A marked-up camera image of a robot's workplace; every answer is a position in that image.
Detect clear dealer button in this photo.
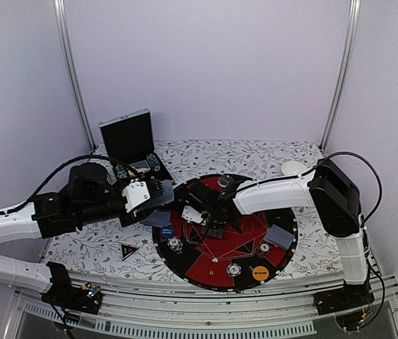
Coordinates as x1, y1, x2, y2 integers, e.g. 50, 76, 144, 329
217, 174, 234, 188

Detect blue small blind button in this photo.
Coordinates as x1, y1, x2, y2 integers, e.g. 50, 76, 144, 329
159, 225, 175, 239

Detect red poker chip stack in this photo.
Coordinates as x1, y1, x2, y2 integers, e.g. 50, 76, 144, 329
257, 242, 272, 258

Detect single blue playing card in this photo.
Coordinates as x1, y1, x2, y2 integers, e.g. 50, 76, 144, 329
263, 225, 295, 250

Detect orange big blind button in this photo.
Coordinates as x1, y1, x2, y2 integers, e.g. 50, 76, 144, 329
252, 266, 270, 282

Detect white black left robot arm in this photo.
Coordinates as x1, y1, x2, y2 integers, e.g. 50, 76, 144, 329
0, 162, 159, 307

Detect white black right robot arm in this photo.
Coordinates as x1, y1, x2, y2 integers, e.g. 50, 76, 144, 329
181, 159, 368, 308

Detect round red black poker mat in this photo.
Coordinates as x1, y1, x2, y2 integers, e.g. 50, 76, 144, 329
152, 174, 299, 292

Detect boxed playing card deck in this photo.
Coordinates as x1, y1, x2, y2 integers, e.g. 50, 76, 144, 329
131, 160, 151, 173

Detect black triangular card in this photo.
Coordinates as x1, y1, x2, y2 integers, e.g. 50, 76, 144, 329
121, 244, 139, 261

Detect aluminium poker chip case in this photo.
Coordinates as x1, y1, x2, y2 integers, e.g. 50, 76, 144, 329
99, 108, 172, 180

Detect right poker chip row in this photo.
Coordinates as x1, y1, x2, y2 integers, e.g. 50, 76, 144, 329
146, 153, 162, 172

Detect white ceramic bowl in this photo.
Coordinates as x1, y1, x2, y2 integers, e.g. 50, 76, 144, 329
281, 161, 308, 176

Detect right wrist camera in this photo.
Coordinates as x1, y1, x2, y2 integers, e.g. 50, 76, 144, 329
181, 206, 206, 225

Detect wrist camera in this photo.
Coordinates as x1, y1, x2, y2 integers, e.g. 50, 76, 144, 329
121, 180, 150, 213
181, 206, 206, 225

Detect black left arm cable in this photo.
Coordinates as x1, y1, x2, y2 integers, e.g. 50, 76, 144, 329
0, 154, 143, 216

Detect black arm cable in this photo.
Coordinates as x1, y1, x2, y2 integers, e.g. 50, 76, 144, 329
219, 150, 383, 227
0, 154, 143, 216

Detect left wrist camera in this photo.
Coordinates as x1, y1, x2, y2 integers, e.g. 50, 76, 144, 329
121, 180, 150, 213

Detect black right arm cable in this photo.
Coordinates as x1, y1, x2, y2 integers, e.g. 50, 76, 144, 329
219, 150, 383, 227

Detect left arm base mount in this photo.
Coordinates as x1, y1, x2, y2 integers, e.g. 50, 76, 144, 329
41, 262, 103, 315

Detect aluminium front rail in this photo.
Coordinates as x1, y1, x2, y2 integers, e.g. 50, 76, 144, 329
3, 271, 398, 339

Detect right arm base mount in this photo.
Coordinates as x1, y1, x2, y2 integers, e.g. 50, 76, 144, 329
313, 282, 375, 332

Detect left aluminium frame post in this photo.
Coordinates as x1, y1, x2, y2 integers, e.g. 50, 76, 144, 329
53, 0, 96, 150

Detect aluminium frame post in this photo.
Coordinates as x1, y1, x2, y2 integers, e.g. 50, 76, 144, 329
319, 0, 362, 153
53, 0, 96, 150

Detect right aluminium frame post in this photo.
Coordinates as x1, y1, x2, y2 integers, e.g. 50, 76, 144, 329
319, 0, 362, 153

